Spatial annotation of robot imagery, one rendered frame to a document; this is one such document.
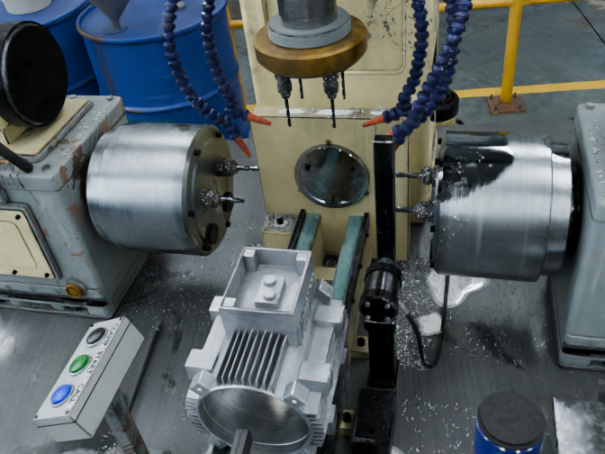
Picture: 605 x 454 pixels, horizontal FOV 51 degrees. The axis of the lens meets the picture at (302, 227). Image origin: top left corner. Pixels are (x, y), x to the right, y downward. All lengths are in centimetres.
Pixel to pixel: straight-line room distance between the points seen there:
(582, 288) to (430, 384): 30
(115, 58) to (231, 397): 175
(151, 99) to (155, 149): 138
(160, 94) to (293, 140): 134
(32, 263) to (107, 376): 46
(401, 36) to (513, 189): 38
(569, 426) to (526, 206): 32
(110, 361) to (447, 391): 57
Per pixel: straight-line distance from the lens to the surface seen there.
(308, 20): 99
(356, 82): 127
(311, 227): 128
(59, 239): 127
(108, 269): 134
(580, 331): 115
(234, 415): 95
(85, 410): 90
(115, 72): 254
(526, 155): 104
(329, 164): 122
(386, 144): 90
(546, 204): 101
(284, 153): 124
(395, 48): 124
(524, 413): 63
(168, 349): 127
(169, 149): 114
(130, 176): 115
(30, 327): 144
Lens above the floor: 173
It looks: 39 degrees down
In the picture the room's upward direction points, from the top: 8 degrees counter-clockwise
